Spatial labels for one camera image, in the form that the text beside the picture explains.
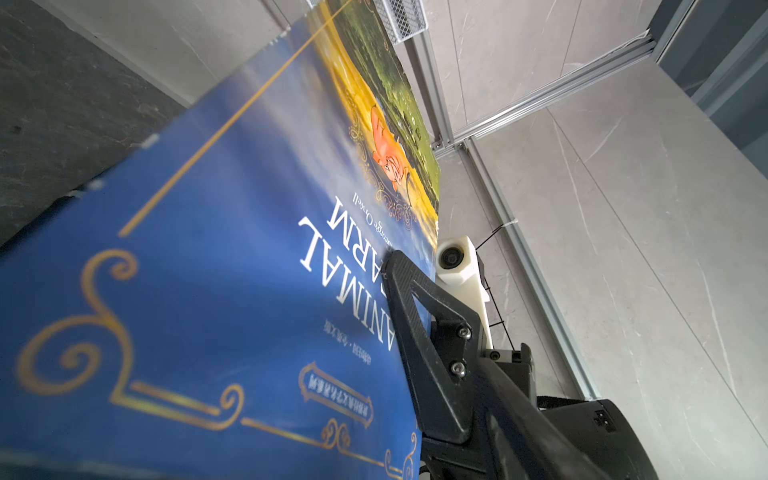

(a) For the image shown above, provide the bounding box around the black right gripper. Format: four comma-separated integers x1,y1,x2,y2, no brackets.
383,250,658,479

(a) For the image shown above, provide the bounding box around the Animal Farm colourful book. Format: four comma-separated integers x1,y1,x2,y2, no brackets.
1,1,440,479

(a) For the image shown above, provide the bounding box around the white wire mesh basket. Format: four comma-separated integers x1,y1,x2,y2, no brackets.
373,0,428,44

